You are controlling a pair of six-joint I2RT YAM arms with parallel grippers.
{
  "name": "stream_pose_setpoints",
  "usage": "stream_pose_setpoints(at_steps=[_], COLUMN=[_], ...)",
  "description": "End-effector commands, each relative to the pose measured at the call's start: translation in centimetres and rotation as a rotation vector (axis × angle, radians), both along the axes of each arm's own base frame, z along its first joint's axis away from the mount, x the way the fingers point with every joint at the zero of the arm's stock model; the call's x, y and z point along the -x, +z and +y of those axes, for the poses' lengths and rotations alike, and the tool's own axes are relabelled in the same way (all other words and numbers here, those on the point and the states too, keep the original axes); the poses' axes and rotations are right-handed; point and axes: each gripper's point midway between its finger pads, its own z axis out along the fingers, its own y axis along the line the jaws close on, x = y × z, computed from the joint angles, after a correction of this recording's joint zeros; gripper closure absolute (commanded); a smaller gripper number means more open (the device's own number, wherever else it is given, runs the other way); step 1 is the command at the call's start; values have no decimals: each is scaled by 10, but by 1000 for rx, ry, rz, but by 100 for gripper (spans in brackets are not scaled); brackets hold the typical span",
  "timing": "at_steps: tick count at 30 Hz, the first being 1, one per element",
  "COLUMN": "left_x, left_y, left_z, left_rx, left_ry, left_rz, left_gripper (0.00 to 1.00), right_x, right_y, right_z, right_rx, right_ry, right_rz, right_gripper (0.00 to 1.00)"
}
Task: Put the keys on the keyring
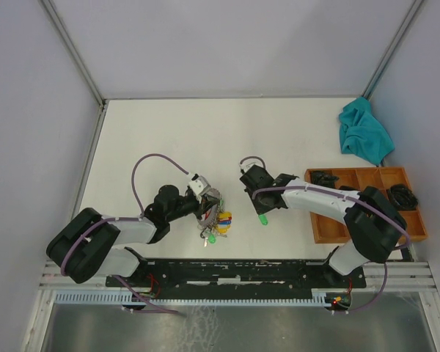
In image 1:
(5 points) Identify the teal cloth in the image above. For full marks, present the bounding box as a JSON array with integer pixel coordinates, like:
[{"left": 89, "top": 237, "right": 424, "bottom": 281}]
[{"left": 338, "top": 97, "right": 395, "bottom": 166}]

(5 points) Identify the wooden compartment tray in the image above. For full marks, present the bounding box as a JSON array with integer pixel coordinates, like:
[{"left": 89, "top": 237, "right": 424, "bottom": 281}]
[{"left": 304, "top": 167, "right": 428, "bottom": 244}]

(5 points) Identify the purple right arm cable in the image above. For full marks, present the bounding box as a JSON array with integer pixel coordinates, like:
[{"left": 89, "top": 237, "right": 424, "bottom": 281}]
[{"left": 238, "top": 156, "right": 414, "bottom": 315}]

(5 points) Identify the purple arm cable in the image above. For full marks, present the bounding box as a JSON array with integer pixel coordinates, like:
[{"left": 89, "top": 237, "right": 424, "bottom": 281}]
[
  {"left": 60, "top": 153, "right": 191, "bottom": 278},
  {"left": 238, "top": 156, "right": 414, "bottom": 315}
]

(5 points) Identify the black cable coil left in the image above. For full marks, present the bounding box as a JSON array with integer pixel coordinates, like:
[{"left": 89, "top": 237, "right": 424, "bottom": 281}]
[{"left": 309, "top": 170, "right": 339, "bottom": 186}]

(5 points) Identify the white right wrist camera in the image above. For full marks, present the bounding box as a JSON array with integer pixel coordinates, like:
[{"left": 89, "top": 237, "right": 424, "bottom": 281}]
[{"left": 240, "top": 162, "right": 256, "bottom": 175}]

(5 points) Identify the black cable coil right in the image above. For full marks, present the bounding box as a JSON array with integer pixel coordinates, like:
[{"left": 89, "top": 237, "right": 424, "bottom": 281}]
[{"left": 388, "top": 183, "right": 419, "bottom": 212}]

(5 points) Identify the metal keyring with coloured keys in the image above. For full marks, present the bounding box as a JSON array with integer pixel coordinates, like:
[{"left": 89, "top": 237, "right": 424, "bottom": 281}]
[{"left": 197, "top": 188, "right": 232, "bottom": 248}]

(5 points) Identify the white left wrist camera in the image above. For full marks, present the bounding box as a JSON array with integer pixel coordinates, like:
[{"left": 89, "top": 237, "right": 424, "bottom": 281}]
[{"left": 187, "top": 173, "right": 210, "bottom": 199}]

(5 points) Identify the green key tag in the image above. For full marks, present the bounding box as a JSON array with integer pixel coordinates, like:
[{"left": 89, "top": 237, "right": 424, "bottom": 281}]
[{"left": 258, "top": 214, "right": 268, "bottom": 226}]

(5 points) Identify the grey cable duct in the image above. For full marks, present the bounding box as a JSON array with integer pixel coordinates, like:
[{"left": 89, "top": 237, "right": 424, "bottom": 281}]
[{"left": 54, "top": 290, "right": 334, "bottom": 308}]

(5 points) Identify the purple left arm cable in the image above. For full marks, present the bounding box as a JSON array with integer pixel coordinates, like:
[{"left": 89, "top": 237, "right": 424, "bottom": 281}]
[{"left": 60, "top": 153, "right": 191, "bottom": 278}]

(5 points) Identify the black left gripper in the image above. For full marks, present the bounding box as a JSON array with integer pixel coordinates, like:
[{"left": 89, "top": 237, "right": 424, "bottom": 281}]
[{"left": 166, "top": 193, "right": 219, "bottom": 222}]

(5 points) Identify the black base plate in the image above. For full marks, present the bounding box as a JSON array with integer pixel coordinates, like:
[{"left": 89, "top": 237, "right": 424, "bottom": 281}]
[{"left": 125, "top": 258, "right": 367, "bottom": 293}]

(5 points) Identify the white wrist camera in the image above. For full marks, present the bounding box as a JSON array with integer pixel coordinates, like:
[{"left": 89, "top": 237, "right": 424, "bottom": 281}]
[
  {"left": 240, "top": 162, "right": 256, "bottom": 175},
  {"left": 187, "top": 173, "right": 210, "bottom": 199}
]

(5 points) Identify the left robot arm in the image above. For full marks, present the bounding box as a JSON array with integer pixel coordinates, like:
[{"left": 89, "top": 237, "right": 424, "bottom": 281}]
[{"left": 46, "top": 183, "right": 221, "bottom": 286}]

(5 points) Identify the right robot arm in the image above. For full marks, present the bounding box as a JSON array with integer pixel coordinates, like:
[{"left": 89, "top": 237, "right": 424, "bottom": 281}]
[{"left": 240, "top": 162, "right": 410, "bottom": 287}]

